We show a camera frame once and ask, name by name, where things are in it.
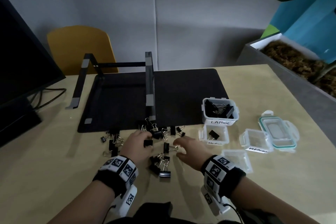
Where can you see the person's right hand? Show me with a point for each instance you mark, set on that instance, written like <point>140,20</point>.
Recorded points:
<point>194,153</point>

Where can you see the person's left hand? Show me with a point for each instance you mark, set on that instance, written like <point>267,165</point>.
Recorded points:
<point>136,147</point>

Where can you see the medium black binder clip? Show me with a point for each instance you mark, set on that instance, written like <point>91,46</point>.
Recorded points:
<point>166,147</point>
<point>148,143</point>
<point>214,134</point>

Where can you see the pile of black binder clips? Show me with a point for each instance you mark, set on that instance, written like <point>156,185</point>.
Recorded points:
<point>157,134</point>

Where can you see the container labelled large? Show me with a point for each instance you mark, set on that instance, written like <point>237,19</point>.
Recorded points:
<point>220,122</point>

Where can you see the heap of large binder clips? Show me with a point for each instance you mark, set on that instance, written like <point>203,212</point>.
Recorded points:
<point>210,105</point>

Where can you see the person's left forearm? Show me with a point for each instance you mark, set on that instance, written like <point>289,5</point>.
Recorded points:
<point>86,205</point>

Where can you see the person's right forearm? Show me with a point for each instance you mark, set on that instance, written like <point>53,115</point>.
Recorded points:
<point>262,205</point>

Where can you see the person's black clothing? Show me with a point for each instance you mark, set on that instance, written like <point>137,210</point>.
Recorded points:
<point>155,213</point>

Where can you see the grey planter with moss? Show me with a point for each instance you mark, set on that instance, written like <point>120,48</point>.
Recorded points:
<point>275,71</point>

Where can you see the left wrist marker band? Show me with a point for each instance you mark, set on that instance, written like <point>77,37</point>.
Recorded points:
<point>107,179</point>

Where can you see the wrist marker band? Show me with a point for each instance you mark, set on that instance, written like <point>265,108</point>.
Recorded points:
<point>233,181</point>
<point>107,179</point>

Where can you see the right wrist marker band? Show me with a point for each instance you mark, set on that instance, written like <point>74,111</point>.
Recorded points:
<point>233,181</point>

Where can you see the black desk mat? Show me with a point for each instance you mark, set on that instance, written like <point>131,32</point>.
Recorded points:
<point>183,92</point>

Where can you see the black metal laptop stand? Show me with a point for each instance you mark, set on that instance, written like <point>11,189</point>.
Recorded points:
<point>149,79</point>

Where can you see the clear lid with green seal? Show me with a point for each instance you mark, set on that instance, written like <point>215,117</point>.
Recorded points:
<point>278,130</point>

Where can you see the yellow chair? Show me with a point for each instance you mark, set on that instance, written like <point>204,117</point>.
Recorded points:
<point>78,48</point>

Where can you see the brown moss filling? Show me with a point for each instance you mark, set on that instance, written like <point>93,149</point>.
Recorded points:
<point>288,55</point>

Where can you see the black computer monitor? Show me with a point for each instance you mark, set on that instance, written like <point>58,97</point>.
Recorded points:
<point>21,74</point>

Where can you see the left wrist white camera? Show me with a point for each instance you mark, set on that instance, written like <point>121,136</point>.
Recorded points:
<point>127,200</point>

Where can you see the wrist white camera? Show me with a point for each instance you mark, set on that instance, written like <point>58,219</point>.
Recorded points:
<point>127,200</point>
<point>214,205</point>

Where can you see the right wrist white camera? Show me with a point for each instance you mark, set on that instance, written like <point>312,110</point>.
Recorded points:
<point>214,205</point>

